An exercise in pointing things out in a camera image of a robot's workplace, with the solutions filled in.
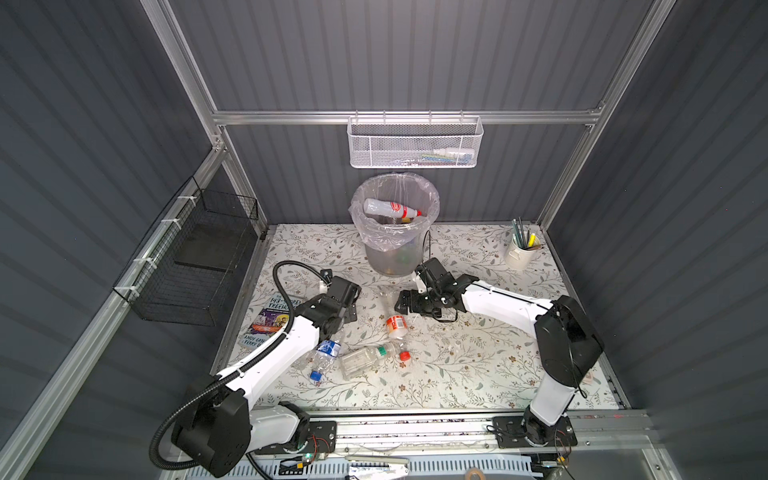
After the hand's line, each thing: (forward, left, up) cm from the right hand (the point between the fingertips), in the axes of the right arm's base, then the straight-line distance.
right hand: (408, 310), depth 89 cm
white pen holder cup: (+21, -38, -1) cm, 44 cm away
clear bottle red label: (-4, +3, -1) cm, 5 cm away
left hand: (-2, +22, +5) cm, 22 cm away
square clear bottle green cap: (-14, +15, -5) cm, 21 cm away
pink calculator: (-17, -50, -8) cm, 53 cm away
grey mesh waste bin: (+18, +2, +1) cm, 18 cm away
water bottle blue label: (-12, +24, -4) cm, 27 cm away
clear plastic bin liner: (+14, +5, +19) cm, 24 cm away
